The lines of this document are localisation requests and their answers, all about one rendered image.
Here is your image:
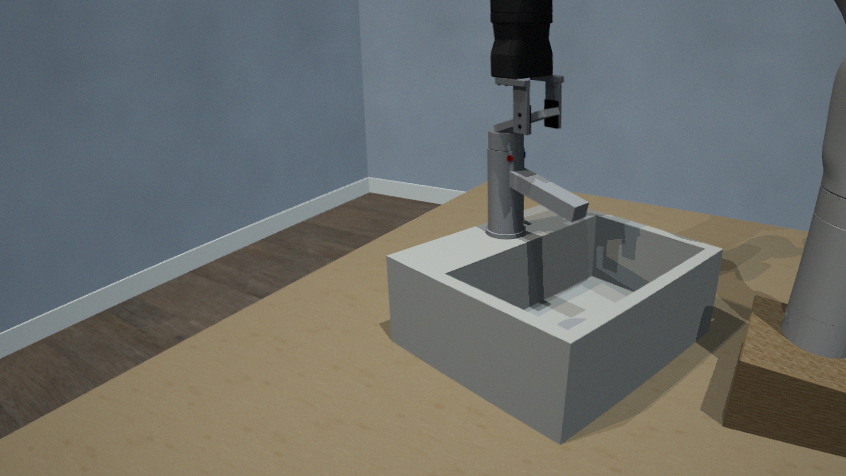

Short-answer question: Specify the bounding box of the grey square sink basin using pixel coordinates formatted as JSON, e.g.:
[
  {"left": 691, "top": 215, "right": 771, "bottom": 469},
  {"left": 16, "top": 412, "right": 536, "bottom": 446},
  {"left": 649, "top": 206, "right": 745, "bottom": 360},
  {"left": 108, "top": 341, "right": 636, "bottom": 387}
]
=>
[{"left": 386, "top": 205, "right": 723, "bottom": 445}]

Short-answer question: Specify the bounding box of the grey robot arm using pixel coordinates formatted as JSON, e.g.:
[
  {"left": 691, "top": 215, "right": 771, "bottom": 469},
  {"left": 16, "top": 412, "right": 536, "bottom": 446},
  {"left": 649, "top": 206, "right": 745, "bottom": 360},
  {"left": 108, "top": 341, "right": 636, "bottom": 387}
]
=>
[{"left": 781, "top": 56, "right": 846, "bottom": 359}]

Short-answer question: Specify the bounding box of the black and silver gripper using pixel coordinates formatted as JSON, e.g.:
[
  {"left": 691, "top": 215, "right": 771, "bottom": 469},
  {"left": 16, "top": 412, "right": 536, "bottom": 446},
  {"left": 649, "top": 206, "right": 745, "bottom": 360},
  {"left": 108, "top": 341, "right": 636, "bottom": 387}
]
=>
[{"left": 490, "top": 0, "right": 564, "bottom": 135}]

